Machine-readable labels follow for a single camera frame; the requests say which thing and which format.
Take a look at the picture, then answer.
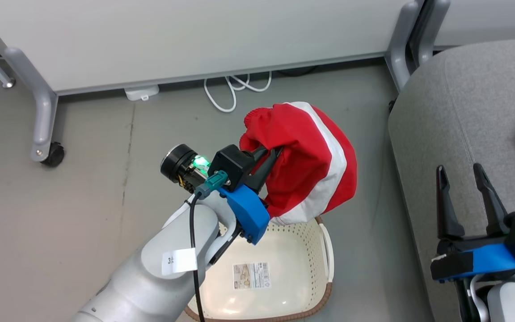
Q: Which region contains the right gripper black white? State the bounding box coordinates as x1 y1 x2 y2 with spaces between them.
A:
435 163 510 256

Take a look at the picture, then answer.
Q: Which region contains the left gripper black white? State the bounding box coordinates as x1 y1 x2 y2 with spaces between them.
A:
160 144 284 194

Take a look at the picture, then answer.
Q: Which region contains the red garment wide white stripe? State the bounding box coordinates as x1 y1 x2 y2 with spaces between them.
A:
239 102 358 225

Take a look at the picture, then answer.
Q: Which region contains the grey fabric sofa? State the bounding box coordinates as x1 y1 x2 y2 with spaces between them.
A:
388 38 515 322

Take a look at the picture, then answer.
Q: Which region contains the cream perforated laundry basket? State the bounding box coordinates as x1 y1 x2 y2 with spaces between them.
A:
184 216 335 322

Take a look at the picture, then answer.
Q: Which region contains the paper sticker in basket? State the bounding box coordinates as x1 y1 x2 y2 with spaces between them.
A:
232 262 271 290

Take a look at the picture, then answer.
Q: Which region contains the white label tag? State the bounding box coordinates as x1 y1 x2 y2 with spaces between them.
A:
161 248 198 276

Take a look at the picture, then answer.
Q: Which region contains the white power adapter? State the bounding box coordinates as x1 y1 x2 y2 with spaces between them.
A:
124 85 160 102

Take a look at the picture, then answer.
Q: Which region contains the large white partition panel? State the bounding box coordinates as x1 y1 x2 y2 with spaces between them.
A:
0 0 423 96

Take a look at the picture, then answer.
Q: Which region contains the small white partition panel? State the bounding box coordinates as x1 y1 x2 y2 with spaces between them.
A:
434 0 515 47

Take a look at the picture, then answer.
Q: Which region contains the black caster wheel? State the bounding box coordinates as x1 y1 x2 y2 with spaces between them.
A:
41 142 65 168

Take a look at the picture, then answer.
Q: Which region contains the grey partition leg with caster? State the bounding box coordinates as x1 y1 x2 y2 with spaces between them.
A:
3 47 59 162

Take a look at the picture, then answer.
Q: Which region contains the blue left camera mount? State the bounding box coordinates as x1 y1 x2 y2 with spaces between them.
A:
218 184 270 245

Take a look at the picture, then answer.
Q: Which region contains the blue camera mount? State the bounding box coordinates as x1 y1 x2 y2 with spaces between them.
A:
218 184 270 245
431 244 515 283

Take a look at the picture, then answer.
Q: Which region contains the blue right camera mount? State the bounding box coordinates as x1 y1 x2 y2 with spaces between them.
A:
431 244 515 283

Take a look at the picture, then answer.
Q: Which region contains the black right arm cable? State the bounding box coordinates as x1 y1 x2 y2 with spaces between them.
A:
454 278 481 322

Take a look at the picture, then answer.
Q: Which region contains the white looped cable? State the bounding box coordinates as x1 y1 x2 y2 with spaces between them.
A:
203 72 273 113

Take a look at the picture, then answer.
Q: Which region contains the black cable with teal plug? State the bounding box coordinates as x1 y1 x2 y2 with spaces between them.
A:
189 170 230 322

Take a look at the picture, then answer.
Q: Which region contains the black cable under partition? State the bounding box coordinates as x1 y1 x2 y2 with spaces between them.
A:
275 66 318 76

